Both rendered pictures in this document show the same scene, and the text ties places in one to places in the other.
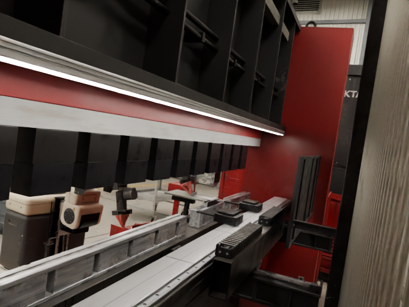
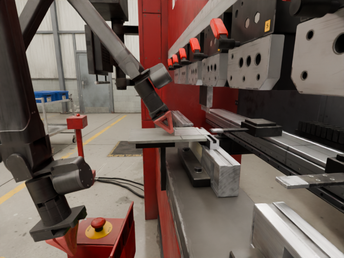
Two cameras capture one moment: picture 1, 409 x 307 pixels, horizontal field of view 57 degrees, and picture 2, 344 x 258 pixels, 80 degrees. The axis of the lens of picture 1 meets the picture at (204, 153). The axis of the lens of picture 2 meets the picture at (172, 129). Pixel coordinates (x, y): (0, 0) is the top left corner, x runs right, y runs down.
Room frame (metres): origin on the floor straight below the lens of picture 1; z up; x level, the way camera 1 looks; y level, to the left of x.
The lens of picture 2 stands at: (1.65, 0.39, 1.19)
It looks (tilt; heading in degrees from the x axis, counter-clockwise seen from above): 13 degrees down; 331
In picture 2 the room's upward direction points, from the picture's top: straight up
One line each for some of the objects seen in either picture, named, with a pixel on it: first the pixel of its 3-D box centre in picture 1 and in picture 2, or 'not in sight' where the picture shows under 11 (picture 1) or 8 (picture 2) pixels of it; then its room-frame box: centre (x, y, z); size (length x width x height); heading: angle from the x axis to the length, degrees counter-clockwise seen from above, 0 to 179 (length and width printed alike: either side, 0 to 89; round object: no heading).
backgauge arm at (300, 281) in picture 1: (241, 277); not in sight; (1.56, -0.23, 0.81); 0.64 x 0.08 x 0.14; 69
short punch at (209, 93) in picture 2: (215, 178); (205, 98); (2.26, -0.09, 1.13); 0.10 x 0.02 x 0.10; 159
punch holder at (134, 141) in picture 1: (128, 158); not in sight; (1.35, 0.27, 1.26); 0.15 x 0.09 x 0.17; 159
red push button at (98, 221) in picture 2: not in sight; (98, 226); (2.19, 0.33, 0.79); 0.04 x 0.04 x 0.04
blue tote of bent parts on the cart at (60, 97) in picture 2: not in sight; (50, 95); (6.03, 0.51, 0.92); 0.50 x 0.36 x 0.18; 60
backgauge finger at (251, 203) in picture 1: (238, 202); (242, 127); (2.21, -0.24, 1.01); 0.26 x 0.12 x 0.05; 69
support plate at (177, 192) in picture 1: (190, 195); (165, 134); (2.31, 0.05, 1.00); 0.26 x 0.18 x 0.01; 69
